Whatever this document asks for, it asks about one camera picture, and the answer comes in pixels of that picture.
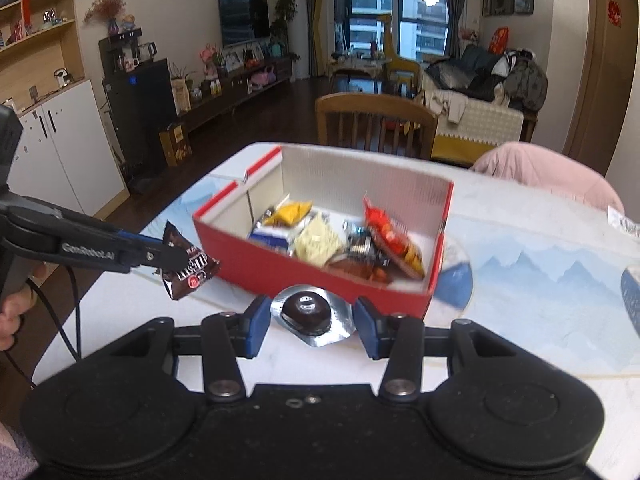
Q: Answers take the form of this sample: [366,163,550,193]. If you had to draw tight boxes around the television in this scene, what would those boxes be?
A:
[218,0,271,48]

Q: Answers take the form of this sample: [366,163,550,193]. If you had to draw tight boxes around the large window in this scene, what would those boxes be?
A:
[332,0,448,61]

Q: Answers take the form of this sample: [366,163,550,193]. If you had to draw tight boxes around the coffee table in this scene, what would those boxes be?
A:
[327,52,386,93]

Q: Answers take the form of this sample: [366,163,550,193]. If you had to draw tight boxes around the green plant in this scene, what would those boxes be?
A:
[270,0,298,46]

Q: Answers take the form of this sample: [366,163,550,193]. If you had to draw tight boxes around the sofa with cream cover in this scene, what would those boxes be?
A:
[415,45,538,166]

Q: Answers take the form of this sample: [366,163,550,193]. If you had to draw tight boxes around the pile of clothes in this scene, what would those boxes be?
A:
[492,49,548,113]

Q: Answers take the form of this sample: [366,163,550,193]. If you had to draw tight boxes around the wooden chair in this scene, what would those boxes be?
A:
[315,92,440,160]

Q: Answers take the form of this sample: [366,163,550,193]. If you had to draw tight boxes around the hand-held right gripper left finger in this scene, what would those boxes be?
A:
[107,295,273,403]

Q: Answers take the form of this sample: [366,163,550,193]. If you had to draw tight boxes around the dark wooden television cabinet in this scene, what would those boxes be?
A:
[177,57,296,133]

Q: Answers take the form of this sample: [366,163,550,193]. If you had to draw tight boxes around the wooden door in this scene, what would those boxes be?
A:
[562,0,640,176]

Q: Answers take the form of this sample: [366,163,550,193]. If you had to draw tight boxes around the black snack packet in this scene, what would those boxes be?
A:
[345,227,388,268]

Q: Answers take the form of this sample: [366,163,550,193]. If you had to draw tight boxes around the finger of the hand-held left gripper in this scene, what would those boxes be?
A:
[112,228,170,249]
[121,245,189,273]

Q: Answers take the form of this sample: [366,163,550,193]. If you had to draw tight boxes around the red cardboard box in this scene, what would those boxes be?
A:
[192,144,456,320]

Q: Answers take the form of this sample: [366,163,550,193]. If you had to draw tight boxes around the wooden wall shelf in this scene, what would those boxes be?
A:
[0,0,86,113]

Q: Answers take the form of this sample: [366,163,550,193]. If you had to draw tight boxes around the black fridge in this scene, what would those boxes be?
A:
[101,57,179,173]

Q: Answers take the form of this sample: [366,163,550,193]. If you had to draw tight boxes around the black cable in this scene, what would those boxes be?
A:
[0,265,83,390]

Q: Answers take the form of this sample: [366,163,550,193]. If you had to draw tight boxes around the black coffee maker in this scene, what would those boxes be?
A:
[98,29,158,77]

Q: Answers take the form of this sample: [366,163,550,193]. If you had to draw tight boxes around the small white packet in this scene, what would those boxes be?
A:
[606,205,640,241]

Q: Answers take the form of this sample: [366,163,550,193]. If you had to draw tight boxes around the kraft paper bag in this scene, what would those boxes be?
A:
[170,77,192,113]

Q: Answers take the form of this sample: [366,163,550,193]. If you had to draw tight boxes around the pink padded chair cover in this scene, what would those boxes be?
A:
[472,141,626,216]

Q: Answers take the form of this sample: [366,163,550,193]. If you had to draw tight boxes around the dried flowers in vase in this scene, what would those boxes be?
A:
[82,0,128,36]

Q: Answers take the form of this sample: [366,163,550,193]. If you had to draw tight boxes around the yellow giraffe chair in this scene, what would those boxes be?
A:
[377,12,423,96]

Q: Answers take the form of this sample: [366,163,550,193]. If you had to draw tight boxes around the brown cardboard box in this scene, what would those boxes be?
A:
[159,122,193,167]

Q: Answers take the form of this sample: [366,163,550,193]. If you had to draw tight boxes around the brown foil snack packet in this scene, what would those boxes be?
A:
[325,252,391,286]

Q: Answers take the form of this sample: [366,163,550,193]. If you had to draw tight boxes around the curtain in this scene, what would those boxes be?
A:
[311,0,335,78]
[442,0,473,58]

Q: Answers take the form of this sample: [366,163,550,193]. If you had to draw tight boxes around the pink handbag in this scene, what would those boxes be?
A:
[250,65,276,90]

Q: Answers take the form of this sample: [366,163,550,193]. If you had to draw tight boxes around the white tower air conditioner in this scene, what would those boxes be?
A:
[287,0,311,82]

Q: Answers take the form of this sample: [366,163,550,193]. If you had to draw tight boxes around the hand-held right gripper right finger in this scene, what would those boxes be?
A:
[352,296,521,403]

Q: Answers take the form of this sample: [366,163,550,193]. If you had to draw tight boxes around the round chocolate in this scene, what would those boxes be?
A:
[270,284,357,348]

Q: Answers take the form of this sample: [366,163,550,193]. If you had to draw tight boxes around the pale yellow snack packet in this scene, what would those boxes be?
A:
[293,211,346,267]

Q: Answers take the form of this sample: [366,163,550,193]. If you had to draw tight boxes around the brown candy packet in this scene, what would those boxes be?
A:
[159,220,222,302]

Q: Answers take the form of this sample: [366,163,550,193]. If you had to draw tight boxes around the white and blue snack packet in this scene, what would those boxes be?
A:
[248,220,296,257]

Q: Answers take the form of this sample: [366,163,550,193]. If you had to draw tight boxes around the person's left hand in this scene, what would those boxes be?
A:
[0,265,48,352]

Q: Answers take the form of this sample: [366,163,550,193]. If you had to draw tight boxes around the red chips packet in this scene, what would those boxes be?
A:
[362,195,427,281]

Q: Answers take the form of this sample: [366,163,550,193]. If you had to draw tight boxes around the white cabinet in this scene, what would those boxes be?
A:
[7,79,128,221]

